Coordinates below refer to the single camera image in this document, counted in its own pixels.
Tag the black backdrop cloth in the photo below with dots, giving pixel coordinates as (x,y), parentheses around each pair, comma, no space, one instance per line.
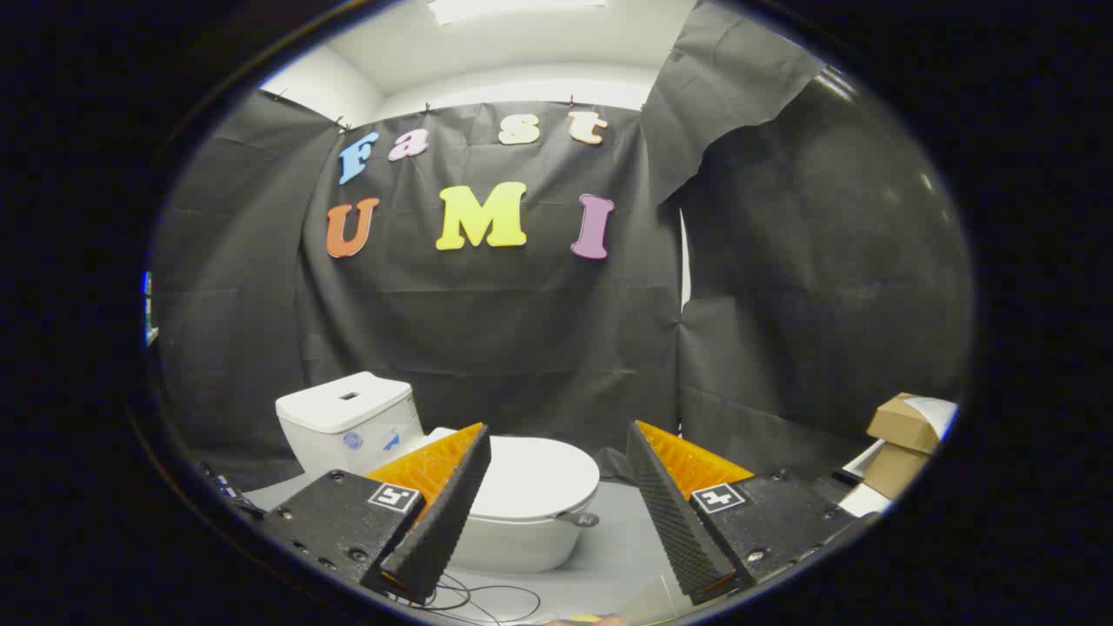
(522,330)

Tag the white flat panel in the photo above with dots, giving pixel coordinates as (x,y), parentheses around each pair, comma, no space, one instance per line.
(865,502)

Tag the small brown cardboard box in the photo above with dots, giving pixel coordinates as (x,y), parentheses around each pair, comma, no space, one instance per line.
(900,423)

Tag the white toilet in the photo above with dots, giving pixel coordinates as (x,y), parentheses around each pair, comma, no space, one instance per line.
(343,422)

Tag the white toilet lid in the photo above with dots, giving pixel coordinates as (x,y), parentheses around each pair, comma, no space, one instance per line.
(539,474)

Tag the dark electronic device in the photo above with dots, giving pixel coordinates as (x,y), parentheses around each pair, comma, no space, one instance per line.
(228,491)

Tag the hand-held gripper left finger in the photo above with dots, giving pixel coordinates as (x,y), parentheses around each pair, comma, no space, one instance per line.
(448,513)

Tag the ceiling light panel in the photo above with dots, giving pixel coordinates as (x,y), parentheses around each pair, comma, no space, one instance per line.
(513,9)

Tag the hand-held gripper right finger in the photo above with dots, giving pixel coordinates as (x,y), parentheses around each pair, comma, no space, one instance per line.
(669,513)

